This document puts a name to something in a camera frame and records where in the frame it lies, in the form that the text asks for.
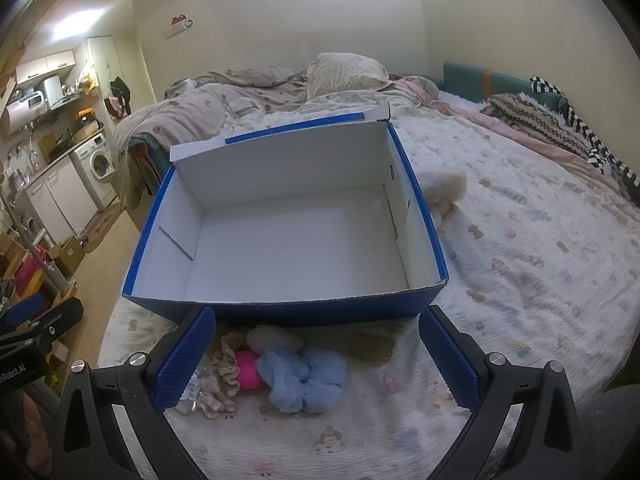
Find blue and white cardboard box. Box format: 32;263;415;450
121;100;451;326

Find red and white wall sticker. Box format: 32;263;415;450
164;13;196;38

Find white wall cabinets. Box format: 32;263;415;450
15;50;77;86

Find pink blanket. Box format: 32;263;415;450
390;75;606;181

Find beige floral duvet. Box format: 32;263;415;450
164;66;313;136

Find bed with printed white sheet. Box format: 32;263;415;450
97;67;640;480

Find beige lace scrunchie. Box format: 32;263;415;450
211;332;251;386

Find teal headboard cushion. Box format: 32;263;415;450
443;61;571;111

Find black hanging garment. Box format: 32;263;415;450
109;76;132;113

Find light blue fluffy scrunchie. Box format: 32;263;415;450
256;346;348;415

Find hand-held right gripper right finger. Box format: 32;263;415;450
419;305;583;480

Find white water heater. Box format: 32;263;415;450
0;97;37;137

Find white washing machine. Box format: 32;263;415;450
70;132;118;206

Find white range hood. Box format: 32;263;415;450
41;76;65;111

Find brown cardboard box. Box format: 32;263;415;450
52;236;87;277

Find white plush toy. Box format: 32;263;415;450
417;169;469;222

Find person's grey trouser leg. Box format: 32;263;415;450
575;385;640;480

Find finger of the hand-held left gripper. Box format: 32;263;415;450
0;297;85;351

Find clear plastic packet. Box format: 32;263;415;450
175;367;206;415

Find teal bed frame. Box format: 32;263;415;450
127;134;168;198

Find brown floor rug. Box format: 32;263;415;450
82;206;121;254

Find floral pillow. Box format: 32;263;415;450
306;52;391;101

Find white floor cabinet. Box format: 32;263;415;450
24;160;98;246

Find khaki soft cloth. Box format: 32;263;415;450
345;329;397;367

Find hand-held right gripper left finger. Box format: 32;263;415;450
50;305;216;480

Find tall white cabinet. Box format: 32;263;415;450
86;35;123;116

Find black and white striped cloth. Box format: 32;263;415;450
530;76;640;188

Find brown knitted blanket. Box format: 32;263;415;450
481;92;596;158

